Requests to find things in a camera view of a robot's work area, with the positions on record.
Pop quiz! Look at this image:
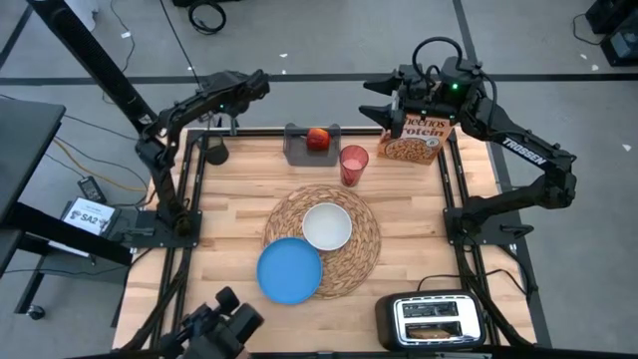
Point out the coiled black cable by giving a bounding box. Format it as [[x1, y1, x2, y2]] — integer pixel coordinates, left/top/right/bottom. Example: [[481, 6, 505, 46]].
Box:
[[187, 0, 228, 36]]

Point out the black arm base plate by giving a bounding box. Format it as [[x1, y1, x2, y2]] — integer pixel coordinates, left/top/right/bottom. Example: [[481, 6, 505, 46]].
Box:
[[107, 208, 203, 249], [443, 206, 534, 247]]

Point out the black silver toaster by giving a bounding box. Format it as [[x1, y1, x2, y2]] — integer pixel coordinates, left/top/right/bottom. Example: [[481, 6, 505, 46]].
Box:
[[374, 289, 487, 353]]

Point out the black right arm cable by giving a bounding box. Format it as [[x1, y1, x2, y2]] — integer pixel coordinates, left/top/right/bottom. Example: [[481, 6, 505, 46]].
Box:
[[412, 35, 499, 131]]

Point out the orange cereal box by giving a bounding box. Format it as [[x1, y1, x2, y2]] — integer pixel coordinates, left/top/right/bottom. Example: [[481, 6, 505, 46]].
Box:
[[376, 113, 456, 167]]

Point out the red apple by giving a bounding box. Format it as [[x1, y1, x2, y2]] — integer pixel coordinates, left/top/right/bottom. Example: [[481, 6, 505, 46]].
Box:
[[305, 128, 332, 153]]

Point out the black mesh utensil cup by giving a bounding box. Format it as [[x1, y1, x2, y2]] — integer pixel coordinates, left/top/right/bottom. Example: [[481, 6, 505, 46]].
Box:
[[204, 134, 231, 167]]

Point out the translucent red plastic cup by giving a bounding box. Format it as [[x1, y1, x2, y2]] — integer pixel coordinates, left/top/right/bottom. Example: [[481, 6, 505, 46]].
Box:
[[339, 145, 371, 188]]

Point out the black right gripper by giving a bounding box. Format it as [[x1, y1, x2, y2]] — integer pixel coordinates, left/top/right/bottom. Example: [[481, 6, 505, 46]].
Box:
[[358, 64, 458, 132]]

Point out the round woven straw placemat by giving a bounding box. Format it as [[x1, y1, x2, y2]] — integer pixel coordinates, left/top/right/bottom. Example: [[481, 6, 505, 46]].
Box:
[[262, 183, 383, 301]]

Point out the long thin black cable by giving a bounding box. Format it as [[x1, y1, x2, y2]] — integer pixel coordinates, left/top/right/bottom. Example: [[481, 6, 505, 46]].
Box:
[[159, 0, 204, 90]]

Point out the white ceramic bowl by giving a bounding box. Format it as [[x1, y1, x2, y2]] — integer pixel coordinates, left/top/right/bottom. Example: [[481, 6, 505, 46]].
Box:
[[301, 201, 354, 252]]

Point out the black desk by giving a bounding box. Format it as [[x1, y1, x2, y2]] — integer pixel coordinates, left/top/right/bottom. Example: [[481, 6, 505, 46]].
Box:
[[0, 97, 134, 320]]

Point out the black slanted stand post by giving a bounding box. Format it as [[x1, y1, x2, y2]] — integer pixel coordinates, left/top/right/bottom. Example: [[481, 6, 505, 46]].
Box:
[[27, 0, 160, 132]]

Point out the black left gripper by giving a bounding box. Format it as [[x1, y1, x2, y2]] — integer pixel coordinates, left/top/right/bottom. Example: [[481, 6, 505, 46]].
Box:
[[201, 68, 271, 121]]

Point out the gray plastic basket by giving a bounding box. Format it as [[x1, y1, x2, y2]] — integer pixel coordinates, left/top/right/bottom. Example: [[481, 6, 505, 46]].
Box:
[[282, 123, 343, 168]]

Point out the blue round plate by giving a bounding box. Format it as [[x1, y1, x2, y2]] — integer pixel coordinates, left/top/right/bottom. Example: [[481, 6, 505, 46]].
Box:
[[255, 236, 325, 306]]

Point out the white printed label sheet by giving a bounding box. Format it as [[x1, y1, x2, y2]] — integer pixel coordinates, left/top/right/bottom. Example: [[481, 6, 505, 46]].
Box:
[[60, 196, 121, 238]]

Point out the black power adapter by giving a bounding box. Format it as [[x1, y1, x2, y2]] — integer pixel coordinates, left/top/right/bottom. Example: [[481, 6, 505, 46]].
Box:
[[77, 175, 108, 204]]

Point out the black toaster power cable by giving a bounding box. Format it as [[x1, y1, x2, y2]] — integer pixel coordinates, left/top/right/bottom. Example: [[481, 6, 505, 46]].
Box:
[[416, 268, 539, 300]]

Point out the black metal table frame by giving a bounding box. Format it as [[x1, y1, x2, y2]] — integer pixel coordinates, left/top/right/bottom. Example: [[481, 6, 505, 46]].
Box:
[[119, 127, 542, 359]]

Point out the black cable bundle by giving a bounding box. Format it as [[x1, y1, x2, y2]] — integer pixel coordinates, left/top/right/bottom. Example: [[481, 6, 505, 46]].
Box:
[[456, 243, 537, 349], [122, 247, 193, 351]]

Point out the black equipment box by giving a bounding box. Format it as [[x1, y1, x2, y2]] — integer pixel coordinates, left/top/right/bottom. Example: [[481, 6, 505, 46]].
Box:
[[585, 0, 638, 35], [600, 22, 638, 69]]

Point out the brown toast slice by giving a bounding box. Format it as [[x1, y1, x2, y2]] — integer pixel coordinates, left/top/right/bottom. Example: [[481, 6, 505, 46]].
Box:
[[407, 326, 453, 341]]

